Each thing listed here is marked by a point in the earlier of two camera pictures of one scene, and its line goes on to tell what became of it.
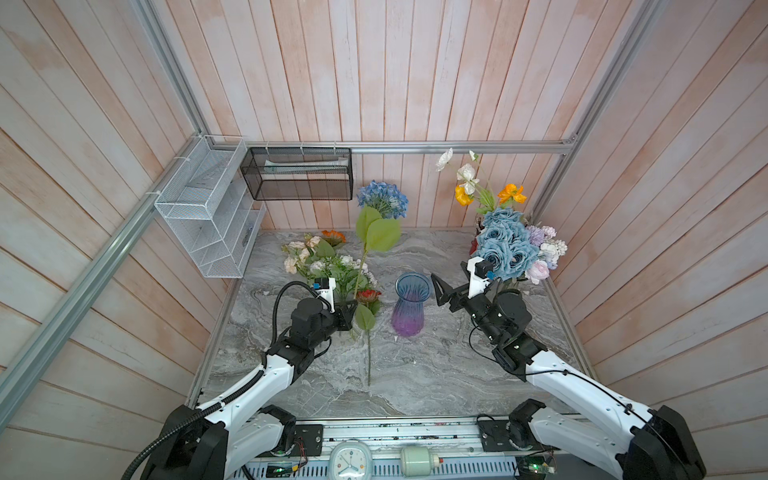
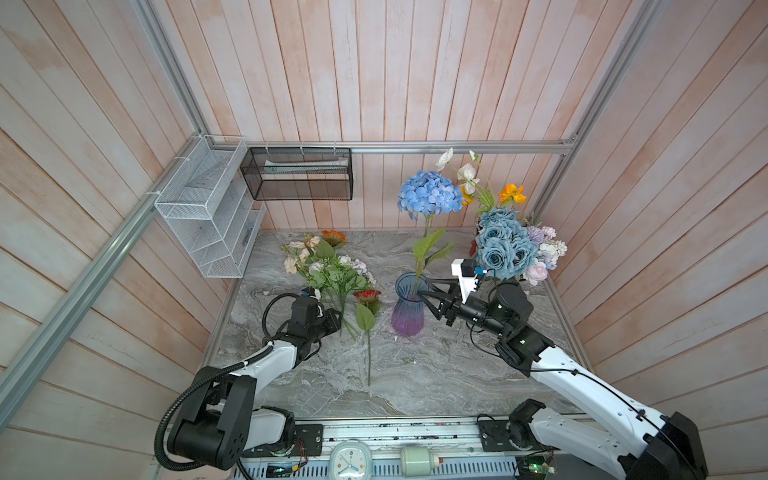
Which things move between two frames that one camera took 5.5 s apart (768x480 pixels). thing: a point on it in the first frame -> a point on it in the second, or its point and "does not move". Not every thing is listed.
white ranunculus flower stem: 465,172 does not move
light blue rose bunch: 506,244 does not move
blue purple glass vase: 408,313 does not move
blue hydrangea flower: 378,223 -> 428,192
